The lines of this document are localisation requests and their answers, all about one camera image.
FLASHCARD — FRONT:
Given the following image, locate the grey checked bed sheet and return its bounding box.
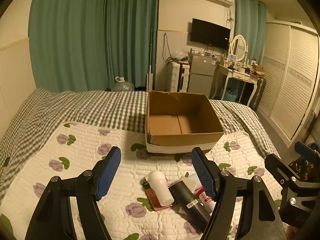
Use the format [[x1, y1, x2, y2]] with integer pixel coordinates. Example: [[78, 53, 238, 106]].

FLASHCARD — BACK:
[[0, 88, 280, 203]]

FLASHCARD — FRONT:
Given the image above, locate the black cylinder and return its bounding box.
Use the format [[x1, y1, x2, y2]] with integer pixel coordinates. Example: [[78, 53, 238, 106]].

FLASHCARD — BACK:
[[169, 180, 212, 233]]

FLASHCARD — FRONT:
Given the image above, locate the black wall television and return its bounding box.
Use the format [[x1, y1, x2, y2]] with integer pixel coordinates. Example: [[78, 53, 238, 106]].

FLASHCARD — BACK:
[[190, 18, 231, 50]]

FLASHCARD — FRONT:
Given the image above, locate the green curtain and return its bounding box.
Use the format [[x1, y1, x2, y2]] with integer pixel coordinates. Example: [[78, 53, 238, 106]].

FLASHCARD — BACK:
[[29, 0, 160, 93]]

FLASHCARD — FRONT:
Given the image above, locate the silver fridge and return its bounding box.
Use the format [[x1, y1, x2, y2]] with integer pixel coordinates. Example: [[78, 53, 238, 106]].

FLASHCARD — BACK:
[[187, 54, 217, 94]]

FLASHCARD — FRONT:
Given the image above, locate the brown cardboard box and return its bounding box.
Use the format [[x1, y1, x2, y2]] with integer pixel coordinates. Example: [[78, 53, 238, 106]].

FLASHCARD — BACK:
[[144, 91, 225, 155]]

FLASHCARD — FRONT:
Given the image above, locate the black wall cable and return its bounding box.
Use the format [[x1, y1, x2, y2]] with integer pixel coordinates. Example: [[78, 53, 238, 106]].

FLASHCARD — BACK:
[[162, 33, 175, 63]]

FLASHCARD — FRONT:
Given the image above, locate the clear plastic bag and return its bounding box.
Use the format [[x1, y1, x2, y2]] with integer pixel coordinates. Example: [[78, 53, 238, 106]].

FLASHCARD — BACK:
[[172, 51, 190, 62]]

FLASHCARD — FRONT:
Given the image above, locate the white dressing table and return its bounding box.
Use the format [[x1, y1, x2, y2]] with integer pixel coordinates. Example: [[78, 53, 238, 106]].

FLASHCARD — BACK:
[[212, 64, 265, 107]]

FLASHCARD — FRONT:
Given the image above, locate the clear water jug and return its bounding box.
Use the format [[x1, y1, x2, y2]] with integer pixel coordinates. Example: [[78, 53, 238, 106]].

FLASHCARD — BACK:
[[111, 76, 134, 92]]

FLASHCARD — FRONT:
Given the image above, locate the white floral quilt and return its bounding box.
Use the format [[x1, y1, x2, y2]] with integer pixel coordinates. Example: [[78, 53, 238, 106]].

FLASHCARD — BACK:
[[0, 121, 283, 240]]

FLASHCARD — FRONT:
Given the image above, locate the teal curtain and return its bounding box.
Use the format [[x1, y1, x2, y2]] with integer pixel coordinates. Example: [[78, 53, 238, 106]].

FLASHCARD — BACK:
[[235, 0, 267, 67]]

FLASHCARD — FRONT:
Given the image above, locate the white plastic bottle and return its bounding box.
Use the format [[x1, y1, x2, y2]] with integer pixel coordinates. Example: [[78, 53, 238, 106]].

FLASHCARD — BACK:
[[147, 171, 175, 206]]

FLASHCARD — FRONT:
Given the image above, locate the white oval mirror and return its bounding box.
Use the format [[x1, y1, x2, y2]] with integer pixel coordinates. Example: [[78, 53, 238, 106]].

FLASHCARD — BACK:
[[229, 34, 248, 62]]

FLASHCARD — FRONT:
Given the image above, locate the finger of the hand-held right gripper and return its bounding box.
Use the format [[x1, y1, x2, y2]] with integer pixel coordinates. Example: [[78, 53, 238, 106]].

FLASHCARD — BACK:
[[294, 141, 320, 163], [264, 153, 320, 228]]

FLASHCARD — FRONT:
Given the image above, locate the white suitcase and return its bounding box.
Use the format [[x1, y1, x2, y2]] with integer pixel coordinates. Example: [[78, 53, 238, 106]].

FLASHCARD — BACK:
[[168, 61, 192, 93]]

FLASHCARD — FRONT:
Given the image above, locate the white box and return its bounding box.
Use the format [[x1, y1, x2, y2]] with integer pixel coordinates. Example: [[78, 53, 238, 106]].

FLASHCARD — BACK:
[[179, 174, 203, 193]]

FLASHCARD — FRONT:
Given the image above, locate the grey suitcase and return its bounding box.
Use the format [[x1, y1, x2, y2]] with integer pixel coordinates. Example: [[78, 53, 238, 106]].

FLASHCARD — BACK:
[[250, 77, 267, 110]]

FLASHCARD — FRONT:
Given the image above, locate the red label white tube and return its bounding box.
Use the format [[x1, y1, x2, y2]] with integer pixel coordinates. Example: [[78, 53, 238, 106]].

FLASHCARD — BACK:
[[196, 187, 216, 213]]

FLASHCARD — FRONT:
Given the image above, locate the white louvred wardrobe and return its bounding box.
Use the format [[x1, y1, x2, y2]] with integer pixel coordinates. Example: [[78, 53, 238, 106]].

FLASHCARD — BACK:
[[257, 21, 320, 148]]

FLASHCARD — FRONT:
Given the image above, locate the brown packet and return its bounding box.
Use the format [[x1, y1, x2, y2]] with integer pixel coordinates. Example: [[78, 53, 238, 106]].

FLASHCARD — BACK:
[[146, 188, 175, 212]]

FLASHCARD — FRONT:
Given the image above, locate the small brown carton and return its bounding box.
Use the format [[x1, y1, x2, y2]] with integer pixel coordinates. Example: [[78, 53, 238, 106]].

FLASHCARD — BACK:
[[251, 65, 265, 77]]

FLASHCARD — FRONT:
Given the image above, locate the dark floral clothing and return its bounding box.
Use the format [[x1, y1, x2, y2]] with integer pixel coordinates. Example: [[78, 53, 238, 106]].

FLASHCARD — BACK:
[[287, 144, 320, 183]]

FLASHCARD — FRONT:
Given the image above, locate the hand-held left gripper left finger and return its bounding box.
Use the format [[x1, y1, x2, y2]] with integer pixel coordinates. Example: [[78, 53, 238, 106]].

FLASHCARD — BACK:
[[25, 146, 122, 240]]

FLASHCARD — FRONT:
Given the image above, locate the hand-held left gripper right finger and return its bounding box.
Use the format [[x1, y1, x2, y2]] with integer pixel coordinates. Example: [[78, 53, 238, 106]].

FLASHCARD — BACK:
[[191, 147, 287, 240]]

